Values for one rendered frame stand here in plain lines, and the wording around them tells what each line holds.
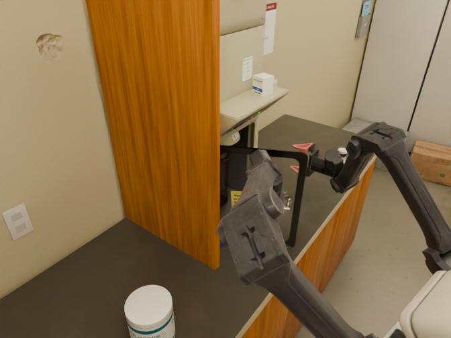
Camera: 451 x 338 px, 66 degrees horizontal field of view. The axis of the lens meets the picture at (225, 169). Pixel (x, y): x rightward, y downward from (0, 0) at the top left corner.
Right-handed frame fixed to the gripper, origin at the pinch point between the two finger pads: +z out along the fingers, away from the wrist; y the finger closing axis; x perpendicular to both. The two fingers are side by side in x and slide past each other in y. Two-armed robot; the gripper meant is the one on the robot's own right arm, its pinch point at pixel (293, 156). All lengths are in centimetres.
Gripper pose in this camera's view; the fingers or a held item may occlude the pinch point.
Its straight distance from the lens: 146.9
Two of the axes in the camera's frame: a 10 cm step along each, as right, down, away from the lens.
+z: -8.0, -3.2, 5.0
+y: 0.1, -8.5, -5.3
